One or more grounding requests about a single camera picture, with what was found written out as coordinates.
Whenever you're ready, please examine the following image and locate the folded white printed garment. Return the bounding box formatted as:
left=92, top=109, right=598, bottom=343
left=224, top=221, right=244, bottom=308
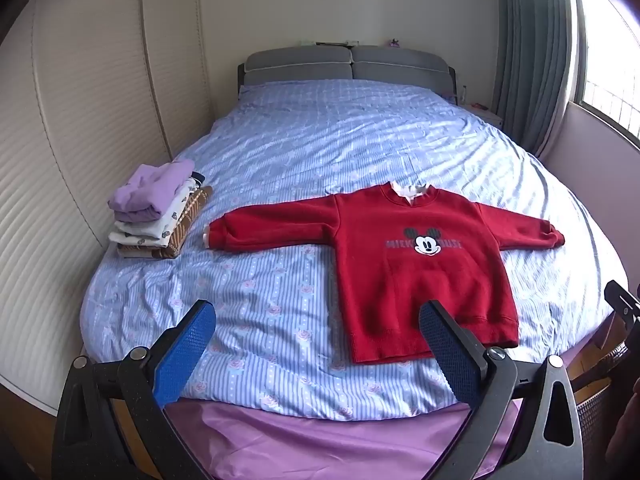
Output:
left=109, top=175, right=201, bottom=248

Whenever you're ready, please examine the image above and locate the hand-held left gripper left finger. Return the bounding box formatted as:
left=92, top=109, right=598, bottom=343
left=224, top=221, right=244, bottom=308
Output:
left=51, top=299, right=218, bottom=480

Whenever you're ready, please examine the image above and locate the blue striped floral duvet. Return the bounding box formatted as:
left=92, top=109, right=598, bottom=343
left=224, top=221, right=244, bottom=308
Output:
left=80, top=82, right=632, bottom=420

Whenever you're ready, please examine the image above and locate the grey padded headboard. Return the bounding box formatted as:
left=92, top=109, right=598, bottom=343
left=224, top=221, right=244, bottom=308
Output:
left=237, top=45, right=457, bottom=96

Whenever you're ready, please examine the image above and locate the purple satin bed sheet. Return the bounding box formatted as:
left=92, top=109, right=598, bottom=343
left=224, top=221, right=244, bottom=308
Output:
left=165, top=402, right=506, bottom=480

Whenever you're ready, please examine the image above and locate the stack of folded clothes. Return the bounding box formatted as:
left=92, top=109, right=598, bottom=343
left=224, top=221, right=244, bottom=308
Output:
left=116, top=186, right=213, bottom=260

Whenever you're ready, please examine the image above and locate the grey-blue curtain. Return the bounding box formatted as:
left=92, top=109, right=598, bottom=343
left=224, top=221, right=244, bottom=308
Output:
left=492, top=0, right=581, bottom=153

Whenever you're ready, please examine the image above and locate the folded purple garment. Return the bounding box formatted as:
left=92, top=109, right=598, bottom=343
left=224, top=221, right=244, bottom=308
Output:
left=107, top=159, right=196, bottom=223

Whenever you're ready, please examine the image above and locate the white nightstand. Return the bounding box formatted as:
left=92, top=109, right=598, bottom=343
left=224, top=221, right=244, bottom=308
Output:
left=462, top=102, right=505, bottom=128

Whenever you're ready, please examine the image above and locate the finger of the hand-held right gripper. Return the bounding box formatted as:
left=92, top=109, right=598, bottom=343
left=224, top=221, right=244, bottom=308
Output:
left=604, top=280, right=640, bottom=356

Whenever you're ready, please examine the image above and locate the window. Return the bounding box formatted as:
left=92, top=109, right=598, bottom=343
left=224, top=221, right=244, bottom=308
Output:
left=570, top=0, right=640, bottom=141

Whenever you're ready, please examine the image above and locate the red cartoon print sweater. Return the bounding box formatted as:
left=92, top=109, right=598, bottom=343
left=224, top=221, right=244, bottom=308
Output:
left=204, top=182, right=566, bottom=365

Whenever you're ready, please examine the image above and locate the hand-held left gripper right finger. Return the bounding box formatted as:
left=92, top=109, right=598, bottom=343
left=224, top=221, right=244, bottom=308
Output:
left=419, top=300, right=593, bottom=480

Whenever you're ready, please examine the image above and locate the white ribbed wardrobe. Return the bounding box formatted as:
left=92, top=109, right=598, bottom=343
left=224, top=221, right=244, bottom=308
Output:
left=0, top=0, right=216, bottom=416

